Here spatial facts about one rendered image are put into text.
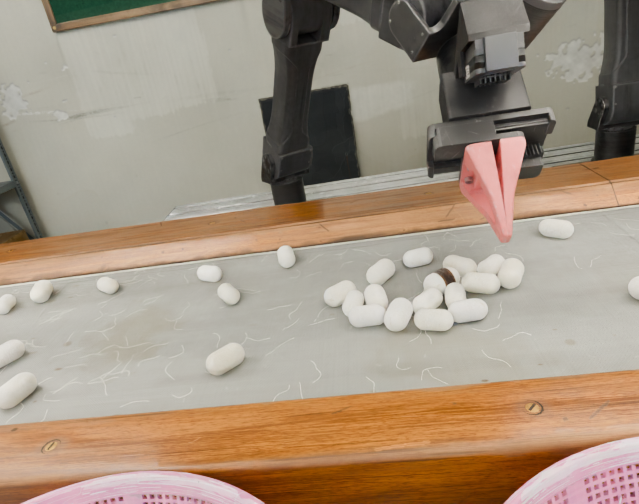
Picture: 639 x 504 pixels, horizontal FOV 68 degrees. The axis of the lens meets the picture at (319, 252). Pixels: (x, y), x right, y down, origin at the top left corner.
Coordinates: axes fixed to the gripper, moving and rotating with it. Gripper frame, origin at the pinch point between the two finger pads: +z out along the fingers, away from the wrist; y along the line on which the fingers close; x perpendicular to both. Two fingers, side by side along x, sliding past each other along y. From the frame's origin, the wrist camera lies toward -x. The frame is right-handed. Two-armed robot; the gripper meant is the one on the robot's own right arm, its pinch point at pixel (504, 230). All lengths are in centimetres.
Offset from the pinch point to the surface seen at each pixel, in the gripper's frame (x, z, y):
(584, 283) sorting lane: 6.9, 2.8, 7.4
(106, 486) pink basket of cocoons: -9.5, 17.7, -26.4
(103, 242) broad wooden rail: 17, -13, -49
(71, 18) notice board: 96, -178, -145
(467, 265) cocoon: 7.2, -0.1, -2.3
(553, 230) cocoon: 12.1, -5.1, 7.8
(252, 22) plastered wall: 113, -174, -62
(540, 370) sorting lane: -0.5, 11.4, 0.2
